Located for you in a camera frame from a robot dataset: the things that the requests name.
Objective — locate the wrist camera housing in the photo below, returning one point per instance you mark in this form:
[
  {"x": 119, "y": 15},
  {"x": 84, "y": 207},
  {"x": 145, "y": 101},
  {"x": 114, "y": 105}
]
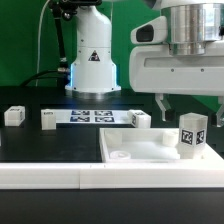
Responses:
[{"x": 152, "y": 32}]

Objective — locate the apriltag base sheet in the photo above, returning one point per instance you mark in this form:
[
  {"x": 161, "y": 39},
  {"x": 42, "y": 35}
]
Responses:
[{"x": 92, "y": 116}]

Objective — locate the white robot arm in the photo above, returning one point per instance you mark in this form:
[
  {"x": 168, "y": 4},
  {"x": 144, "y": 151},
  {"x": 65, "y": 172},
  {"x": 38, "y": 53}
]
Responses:
[{"x": 179, "y": 52}]

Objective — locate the black camera stand pole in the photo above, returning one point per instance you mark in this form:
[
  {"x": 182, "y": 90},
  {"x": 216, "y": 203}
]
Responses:
[{"x": 66, "y": 9}]

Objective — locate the white square tabletop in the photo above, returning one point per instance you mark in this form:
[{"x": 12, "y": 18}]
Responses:
[{"x": 133, "y": 145}]

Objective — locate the white L-shaped obstacle fence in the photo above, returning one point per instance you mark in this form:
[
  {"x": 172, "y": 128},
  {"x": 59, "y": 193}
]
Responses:
[{"x": 208, "y": 171}]

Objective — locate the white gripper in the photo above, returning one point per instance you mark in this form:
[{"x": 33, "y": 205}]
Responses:
[{"x": 153, "y": 70}]

